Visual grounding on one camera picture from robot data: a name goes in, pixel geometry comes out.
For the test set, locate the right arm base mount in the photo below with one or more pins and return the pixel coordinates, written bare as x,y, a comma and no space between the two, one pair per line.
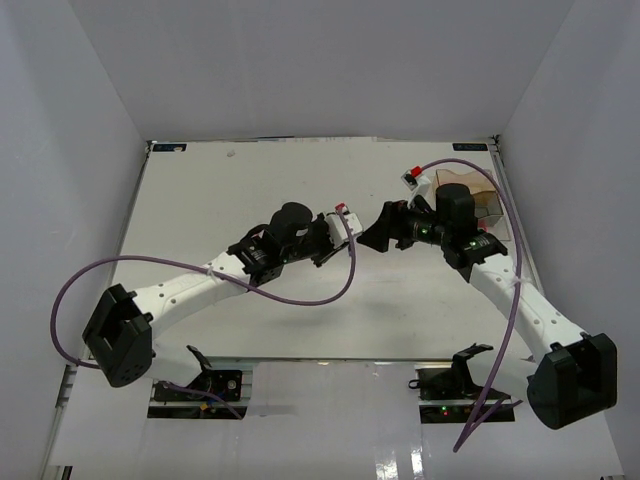
446,391

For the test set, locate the transparent tiered organizer container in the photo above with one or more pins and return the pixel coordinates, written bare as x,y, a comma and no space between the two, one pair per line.
488,206

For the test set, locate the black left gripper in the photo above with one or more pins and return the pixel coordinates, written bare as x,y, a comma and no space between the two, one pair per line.
321,225

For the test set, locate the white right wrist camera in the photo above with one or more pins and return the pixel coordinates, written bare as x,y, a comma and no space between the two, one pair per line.
418,185

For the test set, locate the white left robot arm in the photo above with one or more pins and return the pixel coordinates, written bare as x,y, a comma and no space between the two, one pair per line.
123,333

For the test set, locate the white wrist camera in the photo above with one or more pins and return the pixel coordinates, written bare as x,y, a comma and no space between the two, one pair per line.
340,227
418,185

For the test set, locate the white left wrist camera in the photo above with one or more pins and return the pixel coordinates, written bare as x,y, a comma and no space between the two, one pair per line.
340,227

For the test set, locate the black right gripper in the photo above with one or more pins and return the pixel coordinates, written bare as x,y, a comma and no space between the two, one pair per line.
391,224

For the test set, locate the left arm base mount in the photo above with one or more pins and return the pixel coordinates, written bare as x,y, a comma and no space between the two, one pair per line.
214,394

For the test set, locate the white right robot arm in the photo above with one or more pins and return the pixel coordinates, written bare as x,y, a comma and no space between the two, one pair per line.
573,374

